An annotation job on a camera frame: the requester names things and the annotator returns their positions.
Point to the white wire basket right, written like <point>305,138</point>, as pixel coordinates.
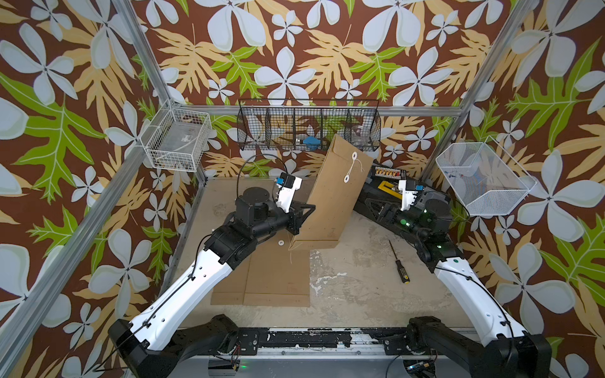
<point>487,180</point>

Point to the blue object in basket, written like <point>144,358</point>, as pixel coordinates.
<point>312,142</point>

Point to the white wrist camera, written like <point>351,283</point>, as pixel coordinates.
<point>287,186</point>
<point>409,192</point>

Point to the brown kraft file bag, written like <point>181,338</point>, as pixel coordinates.
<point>231,290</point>
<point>278,276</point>
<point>335,192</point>

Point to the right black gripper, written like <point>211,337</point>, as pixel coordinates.
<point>391,212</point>

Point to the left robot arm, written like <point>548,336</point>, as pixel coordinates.
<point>153,343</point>

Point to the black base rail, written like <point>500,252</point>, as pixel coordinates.
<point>251,341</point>

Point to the white wire basket left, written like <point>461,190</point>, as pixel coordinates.
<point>176,138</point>

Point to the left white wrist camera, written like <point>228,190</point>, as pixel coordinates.
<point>287,186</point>

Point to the black yellow toolbox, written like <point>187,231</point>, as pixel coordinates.
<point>387,179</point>

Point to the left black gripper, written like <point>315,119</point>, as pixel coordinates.
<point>295,216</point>

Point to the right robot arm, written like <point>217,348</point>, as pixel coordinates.
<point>504,348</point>

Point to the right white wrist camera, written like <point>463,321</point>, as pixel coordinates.
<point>409,192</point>

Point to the black yellow screwdriver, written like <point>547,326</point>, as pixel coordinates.
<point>404,277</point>

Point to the black wire basket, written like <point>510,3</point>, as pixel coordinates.
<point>283,124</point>

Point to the white wire basket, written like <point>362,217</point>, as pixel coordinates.
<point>176,138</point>
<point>487,180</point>

